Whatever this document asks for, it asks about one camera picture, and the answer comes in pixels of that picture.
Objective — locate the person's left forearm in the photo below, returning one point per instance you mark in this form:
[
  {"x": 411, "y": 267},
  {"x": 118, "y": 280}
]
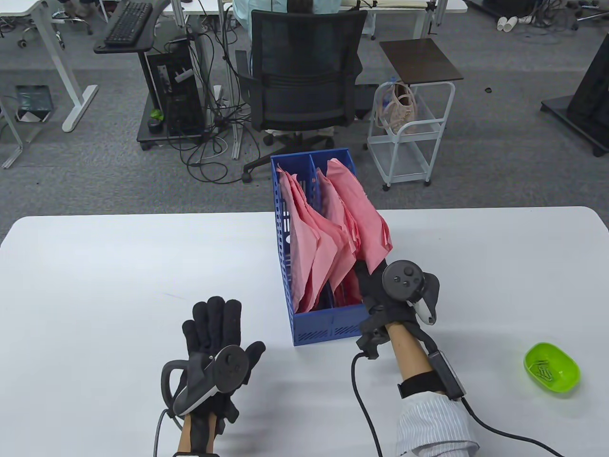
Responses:
[{"x": 190, "y": 435}]

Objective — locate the small green object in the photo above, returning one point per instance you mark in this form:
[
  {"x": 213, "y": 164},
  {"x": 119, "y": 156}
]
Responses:
[{"x": 156, "y": 114}]

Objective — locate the person's left hand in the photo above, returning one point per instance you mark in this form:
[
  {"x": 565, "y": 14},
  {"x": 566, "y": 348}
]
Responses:
[{"x": 214, "y": 328}]

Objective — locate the beige handbag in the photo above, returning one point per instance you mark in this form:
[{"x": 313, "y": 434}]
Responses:
[{"x": 399, "y": 114}]

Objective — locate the blue plastic file holder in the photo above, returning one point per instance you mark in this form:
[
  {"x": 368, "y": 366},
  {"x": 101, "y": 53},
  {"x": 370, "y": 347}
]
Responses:
[{"x": 328, "y": 328}]

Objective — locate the black computer tower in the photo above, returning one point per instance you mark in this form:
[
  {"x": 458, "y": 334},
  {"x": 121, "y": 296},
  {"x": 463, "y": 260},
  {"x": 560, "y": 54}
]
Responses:
[{"x": 183, "y": 104}]

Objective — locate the white plastic cup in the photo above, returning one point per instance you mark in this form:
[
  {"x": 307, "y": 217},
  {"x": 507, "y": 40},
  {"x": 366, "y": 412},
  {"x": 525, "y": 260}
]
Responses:
[
  {"x": 512, "y": 24},
  {"x": 502, "y": 24}
]

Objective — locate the pink paper stack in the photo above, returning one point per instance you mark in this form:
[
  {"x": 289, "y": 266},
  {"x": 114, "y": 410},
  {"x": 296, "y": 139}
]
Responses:
[
  {"x": 366, "y": 223},
  {"x": 335, "y": 209},
  {"x": 328, "y": 252},
  {"x": 302, "y": 266}
]

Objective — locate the person's right hand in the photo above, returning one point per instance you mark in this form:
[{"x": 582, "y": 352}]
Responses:
[{"x": 376, "y": 290}]

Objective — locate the person's right forearm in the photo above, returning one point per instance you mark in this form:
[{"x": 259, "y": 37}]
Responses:
[{"x": 409, "y": 357}]

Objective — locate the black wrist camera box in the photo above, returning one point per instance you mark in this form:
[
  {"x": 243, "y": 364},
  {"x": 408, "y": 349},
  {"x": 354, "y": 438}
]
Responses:
[
  {"x": 195, "y": 454},
  {"x": 449, "y": 376}
]

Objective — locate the black handheld controller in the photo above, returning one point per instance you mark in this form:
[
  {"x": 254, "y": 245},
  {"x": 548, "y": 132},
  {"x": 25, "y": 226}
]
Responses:
[
  {"x": 209, "y": 381},
  {"x": 404, "y": 281}
]

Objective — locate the white desk frame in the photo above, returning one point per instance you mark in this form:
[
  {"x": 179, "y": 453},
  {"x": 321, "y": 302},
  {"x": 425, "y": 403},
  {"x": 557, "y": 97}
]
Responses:
[{"x": 13, "y": 157}]

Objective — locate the black floor stand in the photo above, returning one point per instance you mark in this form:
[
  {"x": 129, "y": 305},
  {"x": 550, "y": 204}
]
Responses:
[{"x": 590, "y": 95}]

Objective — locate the black computer cart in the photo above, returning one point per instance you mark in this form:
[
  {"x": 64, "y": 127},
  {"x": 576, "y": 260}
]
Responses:
[{"x": 157, "y": 138}]

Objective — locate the dark teal floor box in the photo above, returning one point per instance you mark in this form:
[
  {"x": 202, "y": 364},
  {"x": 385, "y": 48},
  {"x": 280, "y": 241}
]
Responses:
[{"x": 33, "y": 100}]

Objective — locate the black keyboard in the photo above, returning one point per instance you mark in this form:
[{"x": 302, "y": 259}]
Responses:
[{"x": 128, "y": 24}]

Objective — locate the black mesh office chair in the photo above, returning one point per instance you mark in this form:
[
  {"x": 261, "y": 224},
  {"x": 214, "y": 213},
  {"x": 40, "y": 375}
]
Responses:
[{"x": 304, "y": 95}]

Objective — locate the green plastic bowl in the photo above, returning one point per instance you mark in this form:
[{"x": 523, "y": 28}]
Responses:
[{"x": 566, "y": 362}]

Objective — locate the white rolling cart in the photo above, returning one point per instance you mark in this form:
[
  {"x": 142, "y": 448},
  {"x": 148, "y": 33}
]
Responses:
[{"x": 404, "y": 164}]

